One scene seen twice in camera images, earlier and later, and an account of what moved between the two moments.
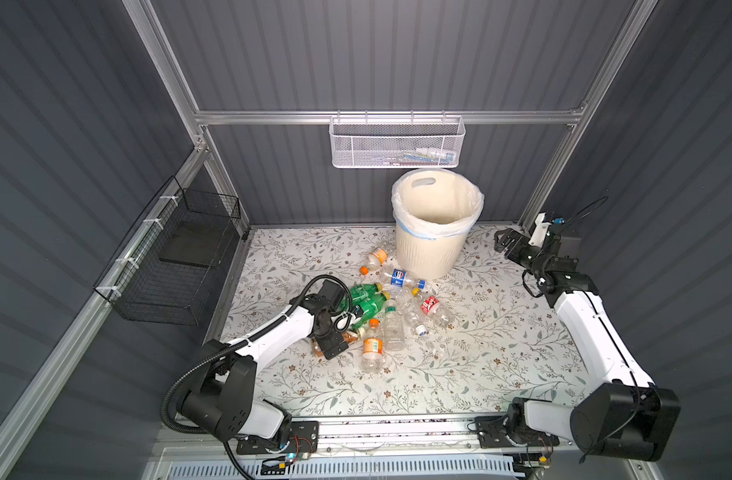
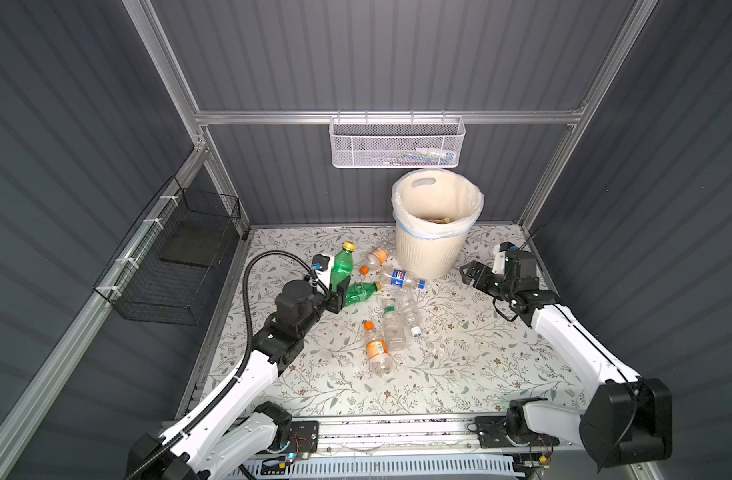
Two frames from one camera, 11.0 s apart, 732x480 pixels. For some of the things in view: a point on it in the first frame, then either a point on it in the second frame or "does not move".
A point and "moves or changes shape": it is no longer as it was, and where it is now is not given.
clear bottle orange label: [373, 348] moves or changes shape
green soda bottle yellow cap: [370, 308] -> [343, 266]
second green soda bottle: [362, 292] does not move
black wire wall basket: [168, 268] does not move
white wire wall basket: [396, 142] does not move
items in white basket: [422, 156] does not move
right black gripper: [520, 243] -> [485, 272]
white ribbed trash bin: [434, 210] does not move
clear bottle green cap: [394, 330] does not move
